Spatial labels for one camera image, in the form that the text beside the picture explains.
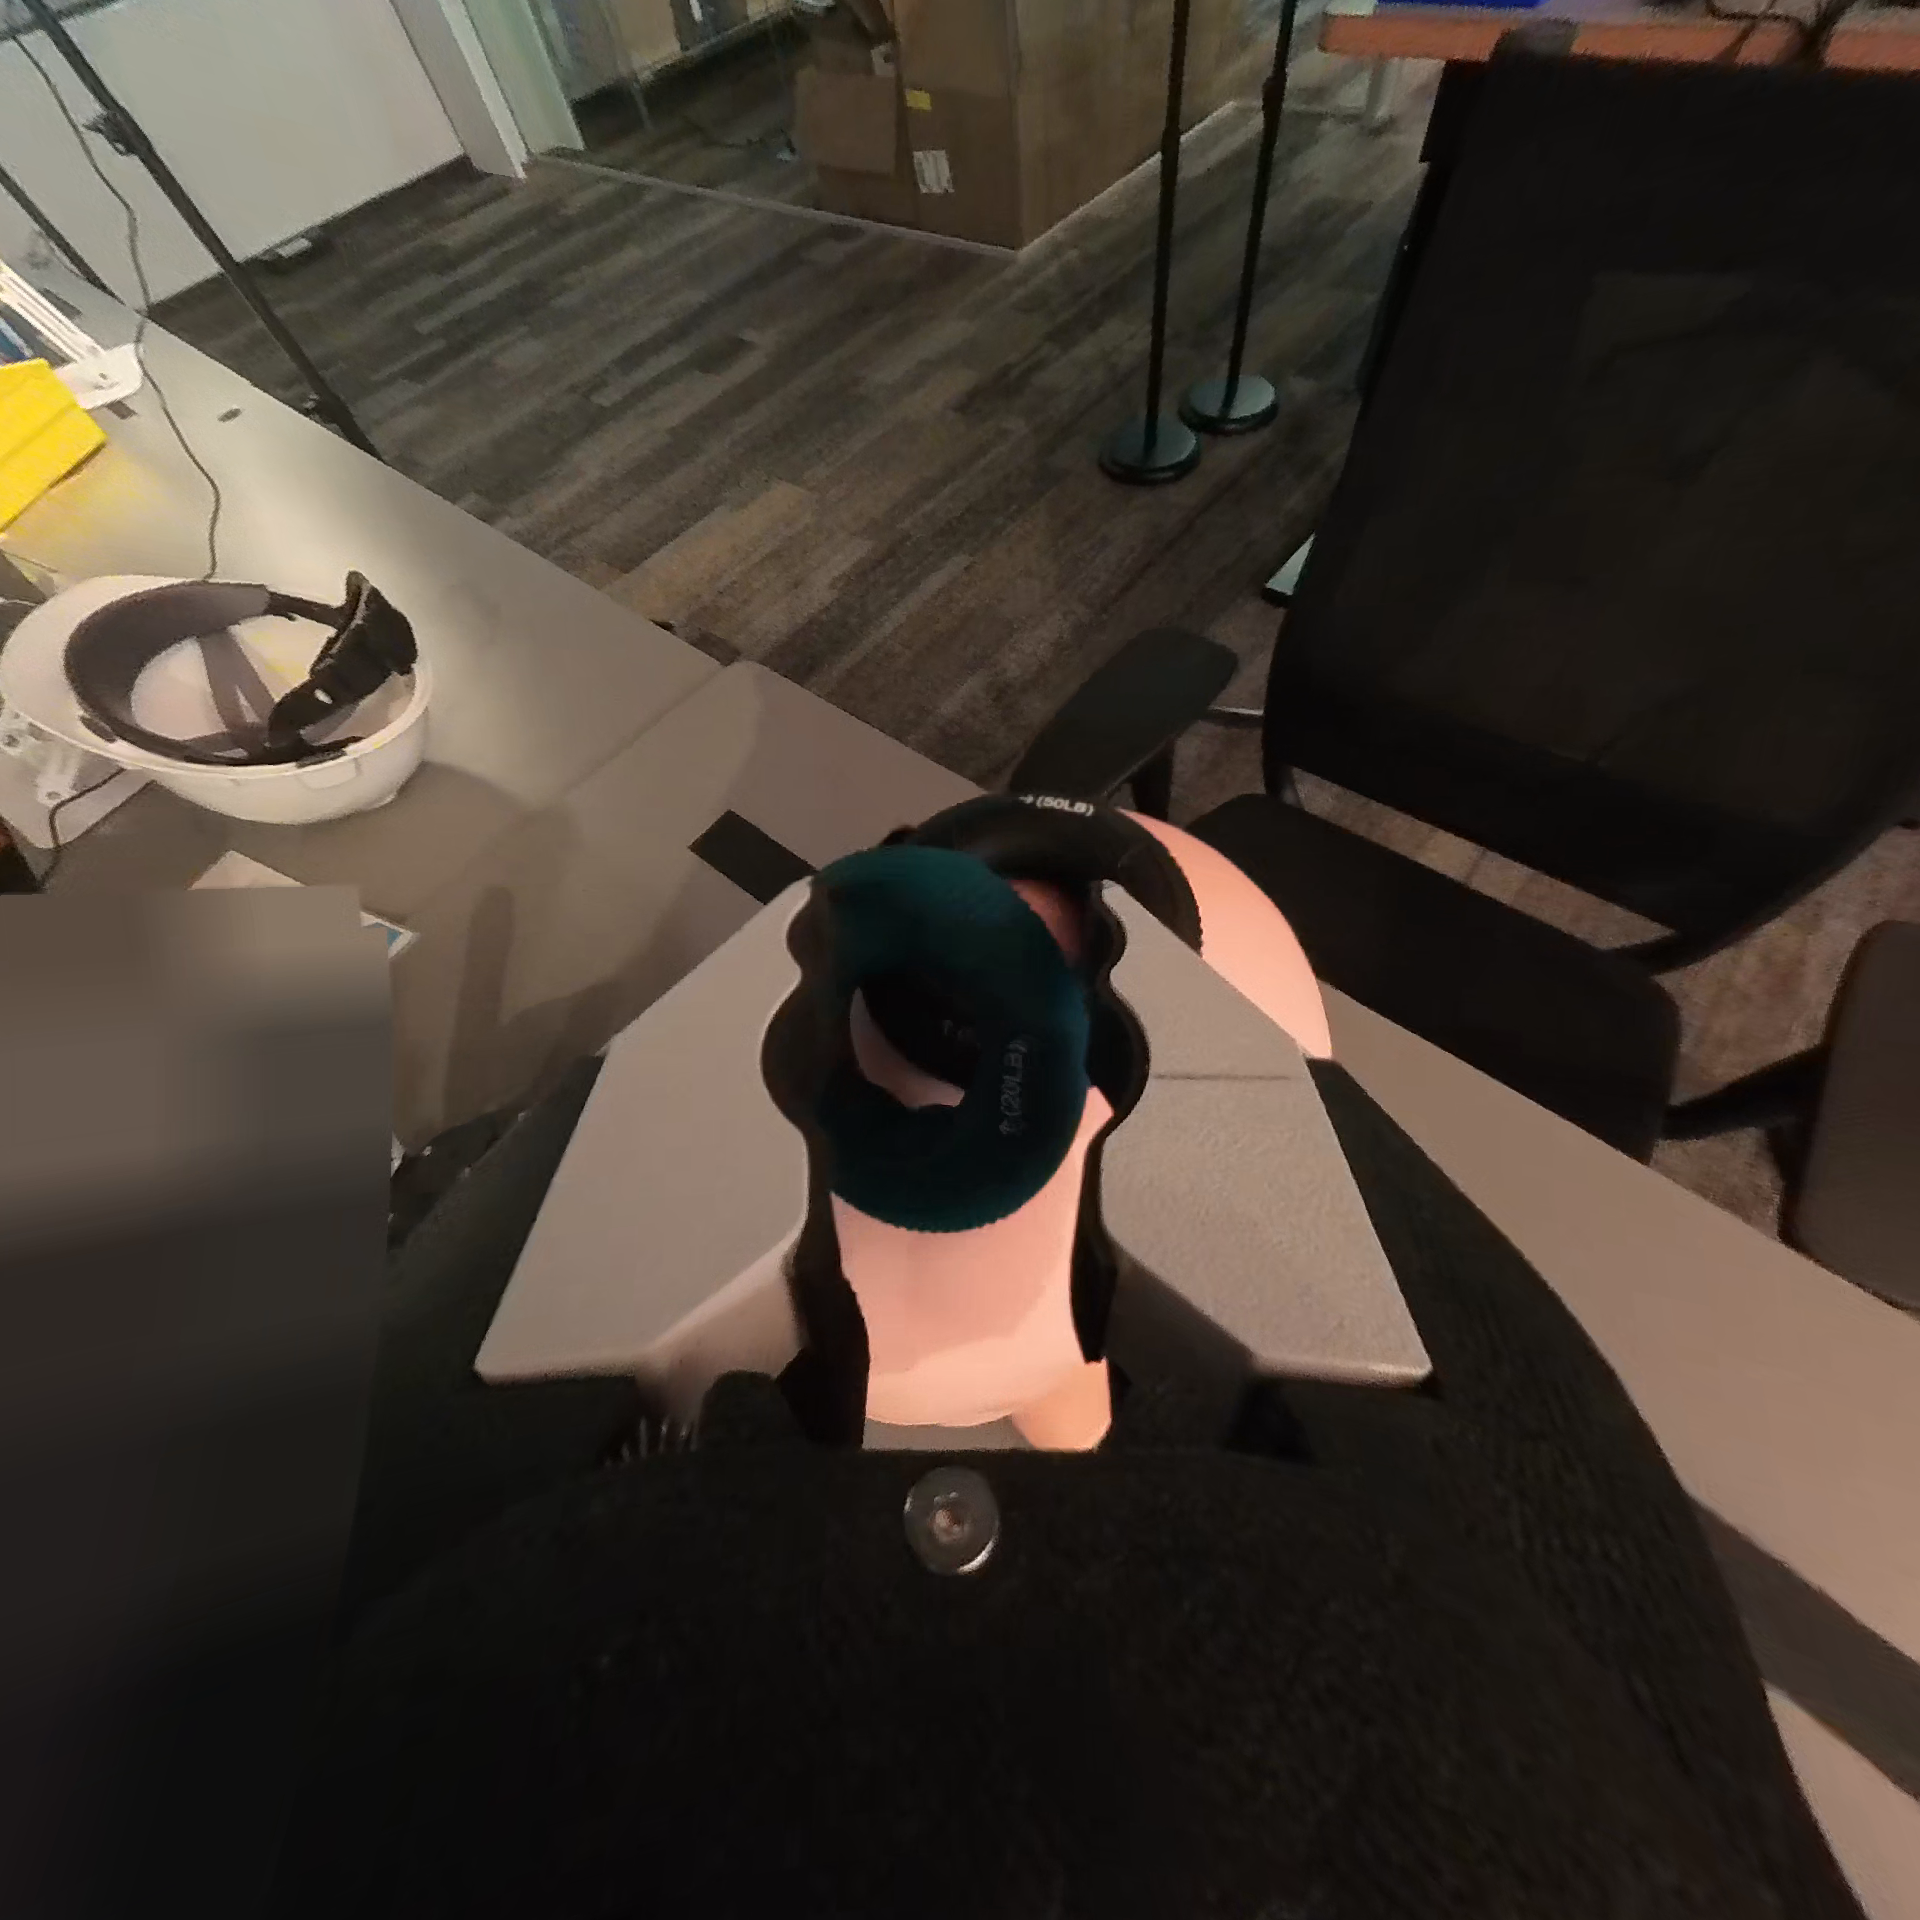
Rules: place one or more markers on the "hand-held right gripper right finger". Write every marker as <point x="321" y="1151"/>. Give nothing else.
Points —
<point x="1261" y="1214"/>

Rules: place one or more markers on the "wooden desk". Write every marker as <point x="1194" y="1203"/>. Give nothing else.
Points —
<point x="1650" y="39"/>

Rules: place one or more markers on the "yellow plastic tray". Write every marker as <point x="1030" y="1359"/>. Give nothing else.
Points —
<point x="39" y="435"/>

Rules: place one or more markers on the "black tape strip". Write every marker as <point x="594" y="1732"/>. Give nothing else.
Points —
<point x="747" y="855"/>

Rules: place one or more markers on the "stacked cardboard boxes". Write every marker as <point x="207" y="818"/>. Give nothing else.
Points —
<point x="960" y="134"/>

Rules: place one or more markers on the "black tripod stand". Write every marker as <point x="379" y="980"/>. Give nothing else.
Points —
<point x="211" y="224"/>

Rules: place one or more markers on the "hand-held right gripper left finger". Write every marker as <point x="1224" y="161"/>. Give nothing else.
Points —
<point x="660" y="1200"/>

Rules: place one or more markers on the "white plastic rack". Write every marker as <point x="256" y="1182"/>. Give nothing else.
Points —
<point x="68" y="360"/>

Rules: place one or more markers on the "white hard hat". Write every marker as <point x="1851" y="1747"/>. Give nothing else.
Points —
<point x="352" y="765"/>

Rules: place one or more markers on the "white and blue paper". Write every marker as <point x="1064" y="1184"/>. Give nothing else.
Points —
<point x="392" y="939"/>

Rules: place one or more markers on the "black stanchion post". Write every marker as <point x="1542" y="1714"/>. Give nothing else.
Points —
<point x="1230" y="403"/>
<point x="1152" y="446"/>

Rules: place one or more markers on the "black mesh office chair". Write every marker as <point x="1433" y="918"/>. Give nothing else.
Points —
<point x="1574" y="524"/>

